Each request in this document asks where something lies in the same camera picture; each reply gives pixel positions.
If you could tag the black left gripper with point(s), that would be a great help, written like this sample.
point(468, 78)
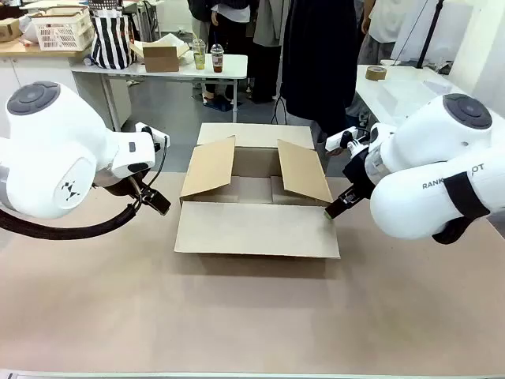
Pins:
point(118, 187)

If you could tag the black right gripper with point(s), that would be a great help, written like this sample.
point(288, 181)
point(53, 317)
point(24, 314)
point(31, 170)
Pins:
point(359, 169)

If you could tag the brown cardboard shipping box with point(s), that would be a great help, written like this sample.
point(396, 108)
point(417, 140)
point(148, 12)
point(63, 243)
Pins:
point(256, 229)

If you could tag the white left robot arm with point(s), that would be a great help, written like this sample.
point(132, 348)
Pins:
point(51, 142)

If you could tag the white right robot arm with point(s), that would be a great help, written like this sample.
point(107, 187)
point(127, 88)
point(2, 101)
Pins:
point(426, 142)

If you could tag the small open cardboard box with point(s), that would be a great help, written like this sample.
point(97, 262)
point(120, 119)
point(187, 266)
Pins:
point(161, 59)

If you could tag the white table with grey legs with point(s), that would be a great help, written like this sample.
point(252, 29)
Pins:
point(185, 73)

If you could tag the brown packing tape roll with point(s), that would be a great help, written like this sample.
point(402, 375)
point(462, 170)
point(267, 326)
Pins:
point(375, 73)

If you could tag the person in dark CGP sweatshirt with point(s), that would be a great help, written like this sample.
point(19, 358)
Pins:
point(315, 59)

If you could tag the plastic cup green drink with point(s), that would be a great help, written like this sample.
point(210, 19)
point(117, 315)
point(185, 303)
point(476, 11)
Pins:
point(199, 55)

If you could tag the plastic cup brown drink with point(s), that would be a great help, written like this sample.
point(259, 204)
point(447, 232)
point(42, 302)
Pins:
point(217, 59)

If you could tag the black white striped bag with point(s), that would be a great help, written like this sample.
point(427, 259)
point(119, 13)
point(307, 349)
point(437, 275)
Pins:
point(112, 43)

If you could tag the bystander in black clothes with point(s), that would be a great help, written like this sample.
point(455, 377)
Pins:
point(229, 43)

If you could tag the bystander in white shirt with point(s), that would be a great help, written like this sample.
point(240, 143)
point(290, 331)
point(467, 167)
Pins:
point(382, 31)

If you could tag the bystander in grey coat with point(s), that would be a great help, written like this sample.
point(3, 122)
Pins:
point(266, 39)

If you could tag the white cabinet wooden top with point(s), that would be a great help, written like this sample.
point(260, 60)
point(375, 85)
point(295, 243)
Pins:
point(16, 75)

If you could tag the black stand pole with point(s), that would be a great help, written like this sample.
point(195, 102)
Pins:
point(430, 31)

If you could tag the white plastic basket crate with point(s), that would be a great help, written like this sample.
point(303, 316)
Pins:
point(63, 29)

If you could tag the small brown cardboard carton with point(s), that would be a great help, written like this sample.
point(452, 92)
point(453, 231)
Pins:
point(8, 29)

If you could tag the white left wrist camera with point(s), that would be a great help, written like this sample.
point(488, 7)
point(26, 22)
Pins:
point(152, 134)

